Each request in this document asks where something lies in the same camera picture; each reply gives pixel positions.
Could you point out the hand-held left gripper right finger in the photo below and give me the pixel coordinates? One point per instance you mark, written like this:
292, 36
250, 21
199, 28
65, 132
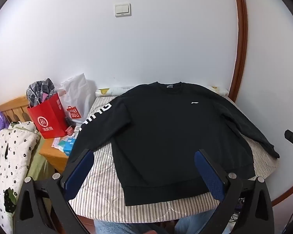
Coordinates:
211, 173

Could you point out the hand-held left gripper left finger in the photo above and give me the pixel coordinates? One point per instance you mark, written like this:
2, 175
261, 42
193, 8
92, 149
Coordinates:
79, 173

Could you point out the black sweatshirt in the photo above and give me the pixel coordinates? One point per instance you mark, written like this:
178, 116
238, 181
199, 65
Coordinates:
166, 126

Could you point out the striped grey mattress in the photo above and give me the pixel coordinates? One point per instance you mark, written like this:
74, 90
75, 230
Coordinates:
105, 182

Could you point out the blue small box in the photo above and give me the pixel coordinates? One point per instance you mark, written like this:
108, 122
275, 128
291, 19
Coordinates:
69, 146

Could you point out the wooden nightstand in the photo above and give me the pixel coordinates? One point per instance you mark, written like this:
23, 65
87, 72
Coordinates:
53, 156

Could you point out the green bed sheet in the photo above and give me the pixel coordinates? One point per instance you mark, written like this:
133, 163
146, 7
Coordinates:
39, 160

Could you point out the red small packet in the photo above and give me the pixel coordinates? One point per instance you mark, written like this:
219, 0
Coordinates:
70, 129

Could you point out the brown wooden baseboard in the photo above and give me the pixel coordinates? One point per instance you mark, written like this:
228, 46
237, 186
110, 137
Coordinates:
283, 197

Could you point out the red paper bag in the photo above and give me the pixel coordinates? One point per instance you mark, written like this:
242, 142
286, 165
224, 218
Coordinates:
48, 117

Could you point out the person's blue jeans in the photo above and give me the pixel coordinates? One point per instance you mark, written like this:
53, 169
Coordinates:
112, 228

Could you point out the white floral quilt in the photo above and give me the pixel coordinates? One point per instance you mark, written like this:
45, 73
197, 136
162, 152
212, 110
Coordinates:
12, 151

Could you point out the white plastic bag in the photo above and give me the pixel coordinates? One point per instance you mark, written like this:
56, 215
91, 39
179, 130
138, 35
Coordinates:
75, 95

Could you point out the grey plaid cloth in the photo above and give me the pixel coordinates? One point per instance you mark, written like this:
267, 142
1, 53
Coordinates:
39, 90

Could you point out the wooden bed headboard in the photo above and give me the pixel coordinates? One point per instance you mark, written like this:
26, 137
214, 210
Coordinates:
14, 107

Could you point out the purple fluffy cloth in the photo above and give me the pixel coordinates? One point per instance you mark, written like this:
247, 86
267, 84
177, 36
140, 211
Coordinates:
0, 121

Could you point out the brown wooden door frame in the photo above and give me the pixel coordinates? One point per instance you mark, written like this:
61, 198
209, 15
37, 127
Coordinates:
241, 53

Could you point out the white wall light switch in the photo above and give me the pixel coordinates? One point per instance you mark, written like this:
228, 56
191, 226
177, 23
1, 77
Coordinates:
122, 9

